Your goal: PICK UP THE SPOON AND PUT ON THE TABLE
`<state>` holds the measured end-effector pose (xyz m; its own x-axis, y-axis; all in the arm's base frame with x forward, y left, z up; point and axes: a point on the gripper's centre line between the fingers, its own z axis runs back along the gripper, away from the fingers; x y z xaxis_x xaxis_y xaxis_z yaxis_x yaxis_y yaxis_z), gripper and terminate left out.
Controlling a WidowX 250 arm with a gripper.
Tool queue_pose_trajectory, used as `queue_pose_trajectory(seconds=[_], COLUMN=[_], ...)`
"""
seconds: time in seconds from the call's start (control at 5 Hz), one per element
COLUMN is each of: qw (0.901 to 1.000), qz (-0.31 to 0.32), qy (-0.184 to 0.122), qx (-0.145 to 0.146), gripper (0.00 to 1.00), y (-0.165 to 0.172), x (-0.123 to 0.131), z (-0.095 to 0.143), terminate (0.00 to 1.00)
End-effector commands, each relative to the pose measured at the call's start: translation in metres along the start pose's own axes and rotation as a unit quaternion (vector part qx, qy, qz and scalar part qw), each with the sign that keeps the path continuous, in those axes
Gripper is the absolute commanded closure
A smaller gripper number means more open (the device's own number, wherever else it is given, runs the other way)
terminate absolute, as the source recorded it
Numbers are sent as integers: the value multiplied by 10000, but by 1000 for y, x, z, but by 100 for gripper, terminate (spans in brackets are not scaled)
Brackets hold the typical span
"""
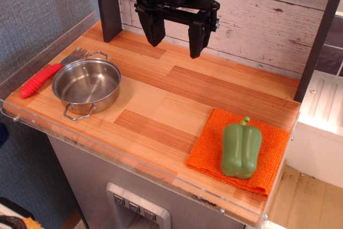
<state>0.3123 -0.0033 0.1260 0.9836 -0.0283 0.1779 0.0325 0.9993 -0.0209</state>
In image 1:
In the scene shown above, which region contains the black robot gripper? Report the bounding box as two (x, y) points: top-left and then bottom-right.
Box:
(136, 0), (220, 58)

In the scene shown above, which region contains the stainless steel pot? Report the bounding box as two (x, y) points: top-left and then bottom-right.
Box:
(51, 51), (122, 121)

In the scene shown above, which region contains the red handled metal fork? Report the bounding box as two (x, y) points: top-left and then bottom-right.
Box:
(20, 47), (87, 98)

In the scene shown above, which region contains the orange knitted cloth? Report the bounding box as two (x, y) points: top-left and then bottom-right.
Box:
(185, 108), (290, 197)

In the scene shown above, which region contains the green toy bell pepper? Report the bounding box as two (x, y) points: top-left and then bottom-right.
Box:
(221, 116), (262, 179)

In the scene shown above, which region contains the silver dispenser panel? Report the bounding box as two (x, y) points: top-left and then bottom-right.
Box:
(106, 182), (172, 228)

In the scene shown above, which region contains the grey toy fridge cabinet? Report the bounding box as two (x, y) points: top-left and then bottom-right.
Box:
(49, 136), (244, 228)

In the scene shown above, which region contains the white toy sink unit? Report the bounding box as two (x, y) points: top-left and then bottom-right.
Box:
(286, 71), (342, 187)

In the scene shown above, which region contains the clear acrylic edge guard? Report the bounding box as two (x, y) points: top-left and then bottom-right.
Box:
(1, 101), (267, 228)

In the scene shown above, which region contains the orange object bottom left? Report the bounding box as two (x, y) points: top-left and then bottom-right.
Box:
(0, 215), (42, 229)

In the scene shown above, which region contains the dark left shelf post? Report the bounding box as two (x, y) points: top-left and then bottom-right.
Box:
(98, 0), (122, 42)

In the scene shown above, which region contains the dark shelf post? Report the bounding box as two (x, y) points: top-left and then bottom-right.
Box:
(293, 0), (340, 102)
(98, 0), (122, 42)

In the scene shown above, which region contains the dark right shelf post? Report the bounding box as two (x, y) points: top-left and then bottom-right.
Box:
(293, 0), (340, 102)

